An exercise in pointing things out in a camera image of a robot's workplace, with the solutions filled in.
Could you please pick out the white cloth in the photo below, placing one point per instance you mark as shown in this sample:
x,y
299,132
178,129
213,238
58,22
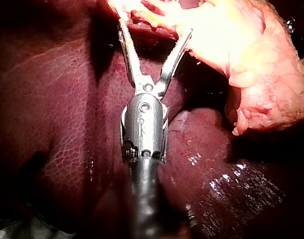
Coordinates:
x,y
20,230

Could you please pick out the dark red liver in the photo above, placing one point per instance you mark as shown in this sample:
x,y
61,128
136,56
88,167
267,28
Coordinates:
x,y
67,119

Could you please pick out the left arm instrument jaw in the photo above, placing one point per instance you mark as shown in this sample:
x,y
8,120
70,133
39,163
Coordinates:
x,y
174,58
128,53

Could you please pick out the pale fatty tissue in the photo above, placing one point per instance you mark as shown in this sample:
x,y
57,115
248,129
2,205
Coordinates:
x,y
241,49

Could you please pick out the dark left arm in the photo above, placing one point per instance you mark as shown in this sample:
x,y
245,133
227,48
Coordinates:
x,y
147,199

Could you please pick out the left arm instrument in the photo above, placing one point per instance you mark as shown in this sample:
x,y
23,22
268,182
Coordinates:
x,y
145,124

